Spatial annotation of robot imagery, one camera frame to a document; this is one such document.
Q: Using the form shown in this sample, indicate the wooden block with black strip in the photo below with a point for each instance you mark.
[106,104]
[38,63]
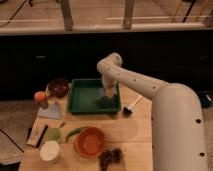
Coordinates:
[37,130]

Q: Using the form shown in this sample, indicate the orange plastic bowl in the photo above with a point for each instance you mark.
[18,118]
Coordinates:
[90,142]

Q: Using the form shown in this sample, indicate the dark red bowl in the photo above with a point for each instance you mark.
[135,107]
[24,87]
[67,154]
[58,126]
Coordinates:
[58,87]

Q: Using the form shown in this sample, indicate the dark grape bunch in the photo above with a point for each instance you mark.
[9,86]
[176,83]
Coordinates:
[108,157]

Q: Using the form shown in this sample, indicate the white cup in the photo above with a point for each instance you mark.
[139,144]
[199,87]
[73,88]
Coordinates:
[50,151]

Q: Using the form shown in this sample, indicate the green plastic tray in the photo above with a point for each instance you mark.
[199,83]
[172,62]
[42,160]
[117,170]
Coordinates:
[84,95]

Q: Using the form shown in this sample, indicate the white and black brush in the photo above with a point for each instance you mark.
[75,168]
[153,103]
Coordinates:
[129,109]

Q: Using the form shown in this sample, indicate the black power adapter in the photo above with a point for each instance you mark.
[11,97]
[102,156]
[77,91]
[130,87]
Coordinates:
[205,100]

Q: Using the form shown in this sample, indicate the light blue cloth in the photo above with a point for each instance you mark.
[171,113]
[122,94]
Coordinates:
[52,112]

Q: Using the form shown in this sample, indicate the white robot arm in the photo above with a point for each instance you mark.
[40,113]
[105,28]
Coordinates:
[178,137]

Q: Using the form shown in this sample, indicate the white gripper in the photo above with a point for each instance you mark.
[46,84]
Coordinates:
[109,86]

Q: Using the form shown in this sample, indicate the blue-grey sponge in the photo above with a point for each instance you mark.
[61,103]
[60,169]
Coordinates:
[104,101]

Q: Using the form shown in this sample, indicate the orange ball on stand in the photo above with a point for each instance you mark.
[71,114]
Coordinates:
[41,99]

